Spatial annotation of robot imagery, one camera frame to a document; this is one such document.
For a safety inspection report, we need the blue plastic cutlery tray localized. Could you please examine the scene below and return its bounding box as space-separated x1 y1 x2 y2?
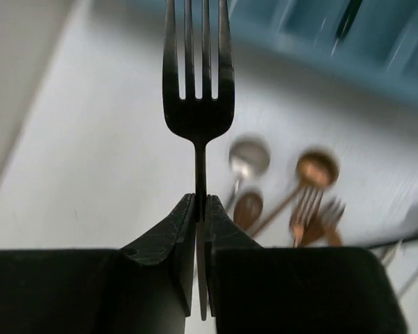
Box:
228 1 418 106

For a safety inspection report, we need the copper spoon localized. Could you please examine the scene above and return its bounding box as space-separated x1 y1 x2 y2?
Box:
251 148 339 237

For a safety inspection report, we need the black fork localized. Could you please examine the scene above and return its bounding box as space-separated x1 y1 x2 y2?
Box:
162 0 235 320

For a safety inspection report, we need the silver spoon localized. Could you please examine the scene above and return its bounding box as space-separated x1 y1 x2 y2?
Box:
225 136 271 212

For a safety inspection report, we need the green handled knife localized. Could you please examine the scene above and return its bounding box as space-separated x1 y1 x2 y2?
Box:
330 0 362 56

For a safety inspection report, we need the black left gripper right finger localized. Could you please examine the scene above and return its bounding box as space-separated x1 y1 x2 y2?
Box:
205 196 408 333

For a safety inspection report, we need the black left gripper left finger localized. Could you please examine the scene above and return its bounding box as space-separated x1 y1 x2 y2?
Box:
0 194 195 333

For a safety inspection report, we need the copper fork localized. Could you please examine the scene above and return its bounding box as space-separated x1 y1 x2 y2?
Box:
318 198 346 247
289 186 324 248

